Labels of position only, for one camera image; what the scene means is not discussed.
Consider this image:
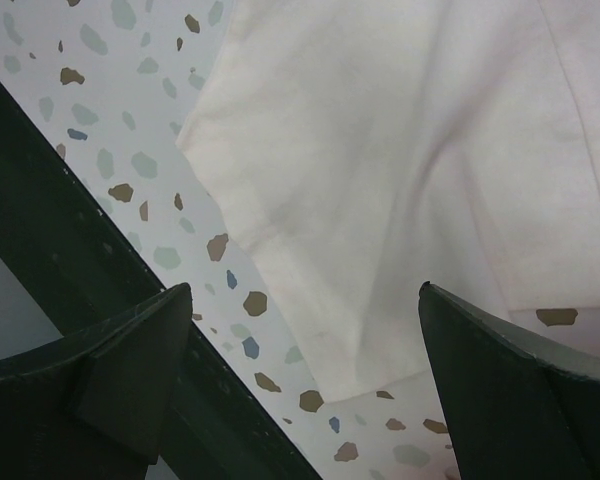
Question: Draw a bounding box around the white printed t shirt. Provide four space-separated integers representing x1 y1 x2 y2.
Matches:
177 1 600 402

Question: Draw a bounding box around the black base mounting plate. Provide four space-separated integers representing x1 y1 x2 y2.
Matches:
0 82 317 479

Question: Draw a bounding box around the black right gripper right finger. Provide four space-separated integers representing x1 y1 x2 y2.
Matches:
418 282 600 479

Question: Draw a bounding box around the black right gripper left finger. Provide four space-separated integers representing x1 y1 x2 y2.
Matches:
0 283 192 479

